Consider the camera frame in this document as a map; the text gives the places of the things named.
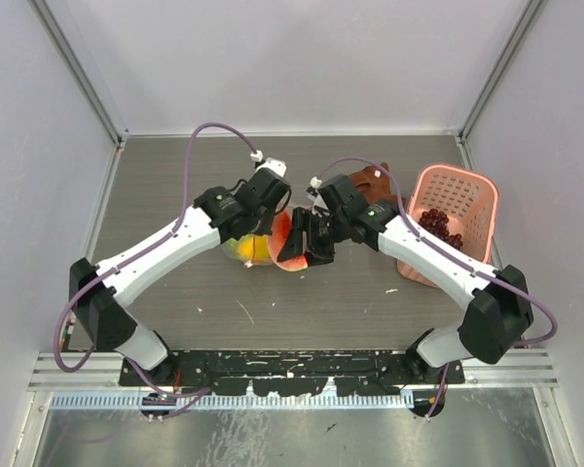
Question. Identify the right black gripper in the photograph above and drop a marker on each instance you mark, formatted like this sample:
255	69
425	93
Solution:
304	221

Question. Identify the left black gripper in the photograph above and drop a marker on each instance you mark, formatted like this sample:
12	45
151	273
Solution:
267	226

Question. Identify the orange mango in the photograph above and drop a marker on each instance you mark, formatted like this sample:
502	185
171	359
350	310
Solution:
253	248

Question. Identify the clear orange zip bag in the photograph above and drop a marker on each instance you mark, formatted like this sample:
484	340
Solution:
250	264

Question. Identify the green bumpy fruit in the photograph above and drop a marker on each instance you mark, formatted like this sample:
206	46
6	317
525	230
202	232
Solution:
230	247

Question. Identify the dark red grapes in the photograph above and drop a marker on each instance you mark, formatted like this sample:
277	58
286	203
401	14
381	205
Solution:
436	222

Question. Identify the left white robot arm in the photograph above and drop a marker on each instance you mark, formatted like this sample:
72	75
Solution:
101	293

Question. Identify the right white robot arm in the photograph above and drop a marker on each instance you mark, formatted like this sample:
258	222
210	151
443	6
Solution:
494	302

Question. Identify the brown cloth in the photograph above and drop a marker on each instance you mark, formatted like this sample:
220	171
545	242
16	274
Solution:
373	184

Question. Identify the pink plastic basket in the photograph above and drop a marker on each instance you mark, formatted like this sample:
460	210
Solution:
469	199

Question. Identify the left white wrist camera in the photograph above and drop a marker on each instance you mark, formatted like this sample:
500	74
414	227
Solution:
278	167

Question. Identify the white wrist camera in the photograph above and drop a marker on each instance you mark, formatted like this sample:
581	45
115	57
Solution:
317	202
278	167

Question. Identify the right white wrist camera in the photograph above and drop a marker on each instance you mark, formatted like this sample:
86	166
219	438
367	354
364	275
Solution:
317	202

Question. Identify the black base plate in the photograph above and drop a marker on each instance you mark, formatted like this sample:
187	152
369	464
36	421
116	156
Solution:
295	373

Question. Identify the aluminium front rail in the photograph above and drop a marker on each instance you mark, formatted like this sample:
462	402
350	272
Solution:
529	367

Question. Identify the white slotted cable duct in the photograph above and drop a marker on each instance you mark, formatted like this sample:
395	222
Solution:
141	400

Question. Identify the left aluminium frame post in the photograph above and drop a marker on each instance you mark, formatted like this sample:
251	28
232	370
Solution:
77	70

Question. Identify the aluminium frame post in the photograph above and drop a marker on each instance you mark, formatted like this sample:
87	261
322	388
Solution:
77	70
516	39

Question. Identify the right aluminium frame post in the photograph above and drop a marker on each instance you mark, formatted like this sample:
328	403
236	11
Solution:
516	39

